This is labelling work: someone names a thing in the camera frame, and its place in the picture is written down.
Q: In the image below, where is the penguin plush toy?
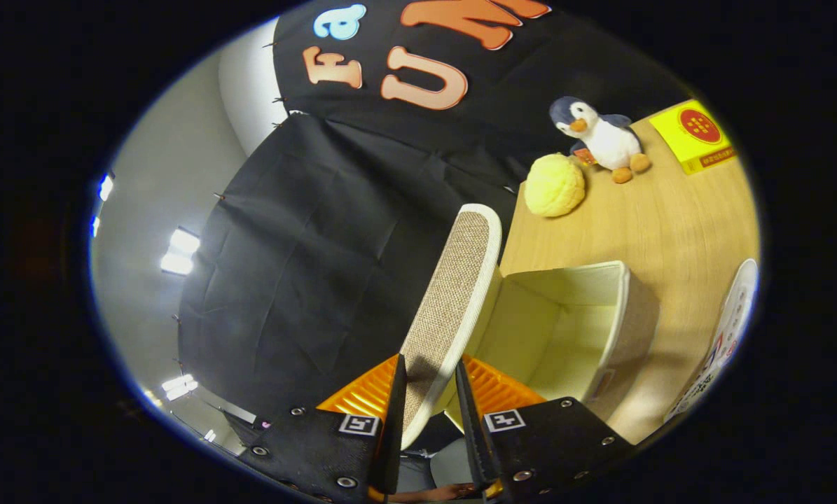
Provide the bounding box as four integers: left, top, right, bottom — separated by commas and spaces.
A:
548, 96, 652, 185

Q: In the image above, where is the white canvas shoe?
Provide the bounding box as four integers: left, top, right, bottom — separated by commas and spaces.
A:
663, 258, 760, 425

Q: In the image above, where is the yellow round plush toy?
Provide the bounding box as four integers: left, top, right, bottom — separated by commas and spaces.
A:
524, 153, 587, 218

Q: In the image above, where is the yellow book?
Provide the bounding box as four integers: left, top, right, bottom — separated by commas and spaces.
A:
649, 99, 737, 176

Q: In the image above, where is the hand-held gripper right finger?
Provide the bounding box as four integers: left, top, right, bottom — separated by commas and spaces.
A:
455, 353, 636, 504

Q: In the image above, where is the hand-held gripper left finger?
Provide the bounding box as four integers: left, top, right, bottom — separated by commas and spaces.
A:
240, 353, 408, 504

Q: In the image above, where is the beige fabric storage box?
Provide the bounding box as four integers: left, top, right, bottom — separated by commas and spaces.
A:
399, 203, 661, 450

